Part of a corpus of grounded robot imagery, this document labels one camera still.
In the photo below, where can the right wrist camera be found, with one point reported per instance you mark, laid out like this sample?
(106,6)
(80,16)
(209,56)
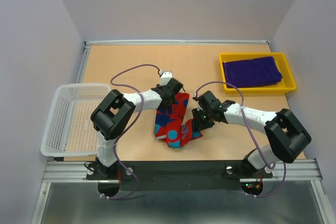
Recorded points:
(194,97)

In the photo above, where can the aluminium rail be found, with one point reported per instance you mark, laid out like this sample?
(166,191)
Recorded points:
(75,172)
(176,42)

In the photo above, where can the red blue patterned towel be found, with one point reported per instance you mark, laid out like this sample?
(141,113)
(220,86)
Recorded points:
(169,126)

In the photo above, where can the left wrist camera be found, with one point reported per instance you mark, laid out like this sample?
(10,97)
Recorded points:
(165,77)

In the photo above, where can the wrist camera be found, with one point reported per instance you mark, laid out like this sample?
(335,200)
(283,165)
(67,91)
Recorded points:
(165,77)
(194,97)

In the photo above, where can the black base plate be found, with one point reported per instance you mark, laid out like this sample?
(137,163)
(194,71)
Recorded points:
(177,175)

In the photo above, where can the yellow plastic tray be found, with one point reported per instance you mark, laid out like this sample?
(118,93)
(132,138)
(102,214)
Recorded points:
(286,85)

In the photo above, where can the aluminium front rail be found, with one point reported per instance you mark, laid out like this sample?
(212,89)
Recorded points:
(75,172)

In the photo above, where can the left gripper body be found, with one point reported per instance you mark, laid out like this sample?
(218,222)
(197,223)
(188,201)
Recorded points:
(159,87)

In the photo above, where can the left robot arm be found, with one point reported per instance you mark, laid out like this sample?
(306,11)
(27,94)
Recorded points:
(110,118)

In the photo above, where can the aluminium back rail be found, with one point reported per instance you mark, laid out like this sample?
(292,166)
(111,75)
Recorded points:
(176,42)

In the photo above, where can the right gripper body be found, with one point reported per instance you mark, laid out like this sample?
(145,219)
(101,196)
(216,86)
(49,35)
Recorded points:
(203,119)

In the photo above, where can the white plastic basket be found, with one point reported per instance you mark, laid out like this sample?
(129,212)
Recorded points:
(69,131)

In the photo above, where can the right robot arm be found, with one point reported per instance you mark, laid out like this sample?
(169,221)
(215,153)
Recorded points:
(228,124)

